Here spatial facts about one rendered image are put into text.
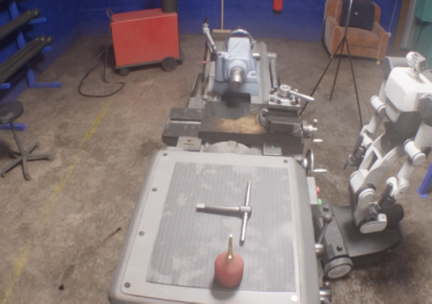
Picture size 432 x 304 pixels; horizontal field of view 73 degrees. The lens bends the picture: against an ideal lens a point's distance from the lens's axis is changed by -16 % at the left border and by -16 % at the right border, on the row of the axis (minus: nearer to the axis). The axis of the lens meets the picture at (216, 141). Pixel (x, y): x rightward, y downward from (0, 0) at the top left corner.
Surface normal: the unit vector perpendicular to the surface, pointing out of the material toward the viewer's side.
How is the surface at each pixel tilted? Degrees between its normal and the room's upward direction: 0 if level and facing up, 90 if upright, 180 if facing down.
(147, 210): 0
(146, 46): 90
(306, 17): 90
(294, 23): 90
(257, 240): 0
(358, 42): 90
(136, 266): 0
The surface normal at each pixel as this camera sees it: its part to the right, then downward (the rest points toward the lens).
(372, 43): -0.09, 0.61
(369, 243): 0.00, -0.79
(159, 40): 0.25, 0.59
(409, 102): -0.66, 0.39
